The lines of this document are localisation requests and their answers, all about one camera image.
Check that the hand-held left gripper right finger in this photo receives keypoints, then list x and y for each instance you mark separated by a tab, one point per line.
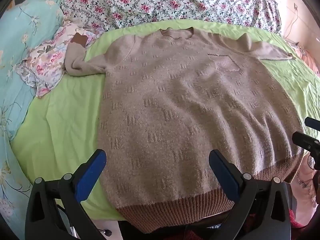
225	172

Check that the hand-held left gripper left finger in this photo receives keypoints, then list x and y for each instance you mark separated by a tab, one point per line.
91	171

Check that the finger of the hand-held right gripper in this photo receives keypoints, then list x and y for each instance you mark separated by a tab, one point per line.
312	123
306	142

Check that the beige knitted sweater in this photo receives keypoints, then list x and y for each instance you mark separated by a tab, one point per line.
187	105

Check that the green bed sheet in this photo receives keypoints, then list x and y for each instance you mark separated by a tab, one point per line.
62	120

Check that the dark red cloth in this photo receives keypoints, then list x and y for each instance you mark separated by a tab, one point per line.
200	231

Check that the peach cloth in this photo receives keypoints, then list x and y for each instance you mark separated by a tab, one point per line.
307	55

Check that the pastel floral ruffled pillow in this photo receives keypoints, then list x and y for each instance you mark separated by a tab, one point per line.
47	62

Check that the teal floral blanket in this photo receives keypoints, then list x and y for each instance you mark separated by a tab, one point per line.
15	55

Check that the white pink-flowered quilt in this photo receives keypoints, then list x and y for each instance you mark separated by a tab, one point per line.
150	0

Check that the wall socket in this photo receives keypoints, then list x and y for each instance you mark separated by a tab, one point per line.
296	6

